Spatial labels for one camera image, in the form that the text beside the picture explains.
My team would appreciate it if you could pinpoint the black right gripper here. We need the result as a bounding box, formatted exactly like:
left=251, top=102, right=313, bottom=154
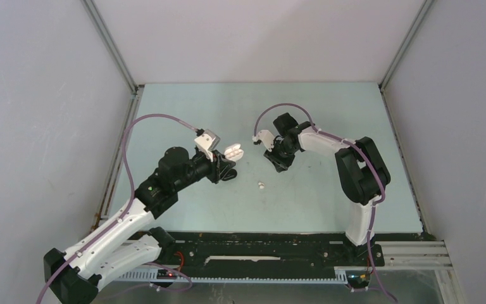
left=265, top=139, right=299, bottom=172

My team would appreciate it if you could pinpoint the white oval earbud case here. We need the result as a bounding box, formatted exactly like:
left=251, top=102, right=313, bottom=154
left=223, top=143, right=244, bottom=162

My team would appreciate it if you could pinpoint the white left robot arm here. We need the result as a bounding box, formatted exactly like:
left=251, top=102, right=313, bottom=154
left=37, top=144, right=244, bottom=303

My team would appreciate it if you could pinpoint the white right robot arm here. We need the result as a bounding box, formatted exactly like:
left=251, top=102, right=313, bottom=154
left=252, top=113, right=391, bottom=265

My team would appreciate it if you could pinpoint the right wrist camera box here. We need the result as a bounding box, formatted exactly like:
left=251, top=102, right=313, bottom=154
left=252, top=130, right=275, bottom=152

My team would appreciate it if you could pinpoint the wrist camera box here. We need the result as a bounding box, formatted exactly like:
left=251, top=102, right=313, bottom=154
left=252, top=130, right=275, bottom=152
left=194, top=129, right=220, bottom=162

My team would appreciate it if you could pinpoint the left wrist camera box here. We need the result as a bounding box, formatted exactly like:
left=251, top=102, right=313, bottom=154
left=194, top=129, right=220, bottom=162

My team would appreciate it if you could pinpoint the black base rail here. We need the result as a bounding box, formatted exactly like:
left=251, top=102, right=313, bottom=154
left=154, top=231, right=435, bottom=280

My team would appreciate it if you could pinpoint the aluminium frame post left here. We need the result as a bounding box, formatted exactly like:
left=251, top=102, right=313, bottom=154
left=82, top=0, right=142, bottom=232

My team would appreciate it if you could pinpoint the aluminium frame post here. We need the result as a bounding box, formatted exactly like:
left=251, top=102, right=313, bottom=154
left=379, top=0, right=437, bottom=93
left=82, top=0, right=142, bottom=232

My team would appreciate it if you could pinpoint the white cable duct strip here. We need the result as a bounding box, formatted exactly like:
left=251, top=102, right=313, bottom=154
left=119, top=268, right=349, bottom=285

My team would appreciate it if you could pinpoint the aluminium frame post right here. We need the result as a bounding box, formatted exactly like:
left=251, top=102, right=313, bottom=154
left=379, top=0, right=437, bottom=93

